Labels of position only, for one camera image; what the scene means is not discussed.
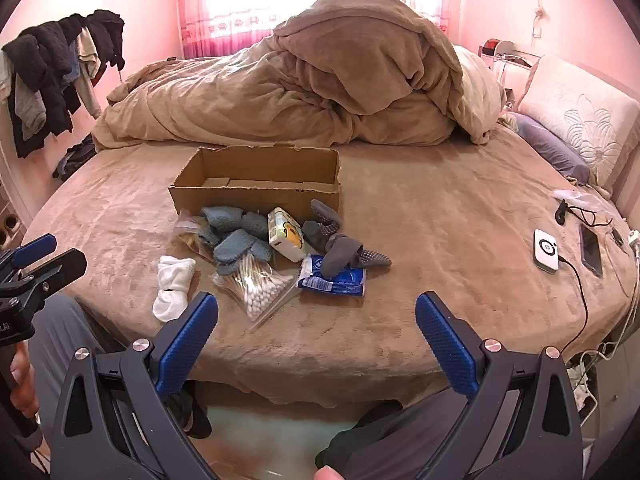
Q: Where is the clear bag of cotton swabs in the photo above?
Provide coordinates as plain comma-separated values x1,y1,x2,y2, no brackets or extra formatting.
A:
212,260,296,331

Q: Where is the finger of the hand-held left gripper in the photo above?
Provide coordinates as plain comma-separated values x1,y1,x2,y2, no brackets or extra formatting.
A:
20,249,88,306
0,234,57,273

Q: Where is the clear plastic bag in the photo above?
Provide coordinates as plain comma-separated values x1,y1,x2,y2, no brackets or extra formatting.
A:
550,189,612,212

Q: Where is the white power bank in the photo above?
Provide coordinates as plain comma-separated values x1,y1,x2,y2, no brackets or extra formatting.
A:
532,228,562,275

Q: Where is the person's right leg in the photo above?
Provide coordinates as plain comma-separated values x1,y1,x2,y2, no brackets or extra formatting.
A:
315,385,506,480

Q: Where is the purple pillow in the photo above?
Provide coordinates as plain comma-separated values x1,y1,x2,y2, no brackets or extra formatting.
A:
505,112,592,184

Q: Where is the pink patterned curtain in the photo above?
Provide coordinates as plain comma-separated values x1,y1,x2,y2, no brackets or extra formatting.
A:
176,0,451,61

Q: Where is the blue-grey knitted sock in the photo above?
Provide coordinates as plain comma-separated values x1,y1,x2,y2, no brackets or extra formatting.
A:
201,206,244,233
197,224,223,250
214,229,275,277
240,211,272,241

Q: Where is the beige fleece duvet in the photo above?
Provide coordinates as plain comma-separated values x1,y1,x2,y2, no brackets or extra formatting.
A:
92,0,507,151

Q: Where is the brown cardboard box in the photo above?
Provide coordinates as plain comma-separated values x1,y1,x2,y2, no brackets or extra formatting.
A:
168,145,342,221

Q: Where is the glass bedside shelf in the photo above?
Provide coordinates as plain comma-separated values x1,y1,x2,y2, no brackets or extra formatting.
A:
477,39,540,106

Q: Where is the cream pillow with flower embroidery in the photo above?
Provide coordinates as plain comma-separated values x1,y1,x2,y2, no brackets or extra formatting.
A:
517,55,640,193

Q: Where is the pair of shoes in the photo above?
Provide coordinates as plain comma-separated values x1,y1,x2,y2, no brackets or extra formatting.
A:
0,215,23,249

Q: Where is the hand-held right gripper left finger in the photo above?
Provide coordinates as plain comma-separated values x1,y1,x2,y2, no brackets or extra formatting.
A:
50,291,221,480

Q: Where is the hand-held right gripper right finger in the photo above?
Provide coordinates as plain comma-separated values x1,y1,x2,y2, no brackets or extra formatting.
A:
415,291,586,480

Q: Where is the person's left hand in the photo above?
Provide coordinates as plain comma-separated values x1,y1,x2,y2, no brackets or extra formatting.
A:
9,342,40,417

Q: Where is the clear bag of snacks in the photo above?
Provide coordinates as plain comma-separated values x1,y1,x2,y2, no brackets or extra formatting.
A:
172,208,221,261

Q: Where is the dark grey dotted sock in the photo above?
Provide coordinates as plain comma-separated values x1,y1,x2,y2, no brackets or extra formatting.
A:
320,234,393,278
301,199,345,253

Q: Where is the blue wet wipe pack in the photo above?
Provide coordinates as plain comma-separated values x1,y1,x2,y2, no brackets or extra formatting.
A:
296,254,368,297

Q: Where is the white sock bundle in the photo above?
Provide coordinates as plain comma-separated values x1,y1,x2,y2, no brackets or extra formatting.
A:
152,255,197,323

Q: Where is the white power strip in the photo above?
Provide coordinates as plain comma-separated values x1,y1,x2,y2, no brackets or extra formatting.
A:
570,355,599,411

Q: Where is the pile of hanging clothes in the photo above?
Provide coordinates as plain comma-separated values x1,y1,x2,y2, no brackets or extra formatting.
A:
0,9,126,159

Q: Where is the bed with brown sheet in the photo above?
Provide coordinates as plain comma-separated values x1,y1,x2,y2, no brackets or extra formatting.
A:
20,125,640,406

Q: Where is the black smartphone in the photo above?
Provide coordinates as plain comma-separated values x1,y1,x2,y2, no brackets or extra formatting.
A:
577,222,604,277

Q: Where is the black charging cable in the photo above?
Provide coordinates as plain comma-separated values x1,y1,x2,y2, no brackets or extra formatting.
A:
557,255,591,356

